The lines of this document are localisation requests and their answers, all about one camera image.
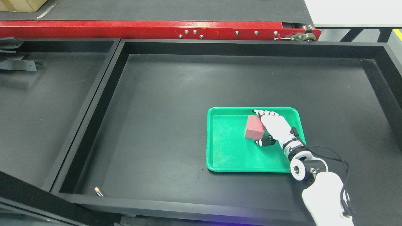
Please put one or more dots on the black metal shelf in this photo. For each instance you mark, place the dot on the black metal shelf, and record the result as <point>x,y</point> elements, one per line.
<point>47,87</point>
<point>164,133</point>

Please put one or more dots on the red metal beam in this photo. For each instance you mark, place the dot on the red metal beam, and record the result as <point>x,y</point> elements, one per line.
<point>155,29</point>

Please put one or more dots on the pink foam block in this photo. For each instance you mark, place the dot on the pink foam block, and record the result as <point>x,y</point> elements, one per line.
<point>254,128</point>

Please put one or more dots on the black metal shelf right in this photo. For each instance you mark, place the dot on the black metal shelf right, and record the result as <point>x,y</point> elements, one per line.
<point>164,133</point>

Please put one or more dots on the green plastic tray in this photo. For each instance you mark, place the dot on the green plastic tray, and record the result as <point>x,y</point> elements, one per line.
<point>227,149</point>

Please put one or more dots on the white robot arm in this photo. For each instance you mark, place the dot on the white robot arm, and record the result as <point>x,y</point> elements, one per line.
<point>324,196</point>

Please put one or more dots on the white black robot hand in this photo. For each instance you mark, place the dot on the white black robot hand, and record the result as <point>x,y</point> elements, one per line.
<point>276,125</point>

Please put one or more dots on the black metal shelf left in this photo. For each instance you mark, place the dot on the black metal shelf left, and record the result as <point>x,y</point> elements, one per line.
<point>47,87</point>

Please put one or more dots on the cardboard box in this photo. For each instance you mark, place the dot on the cardboard box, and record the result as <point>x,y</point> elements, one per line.
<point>21,5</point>

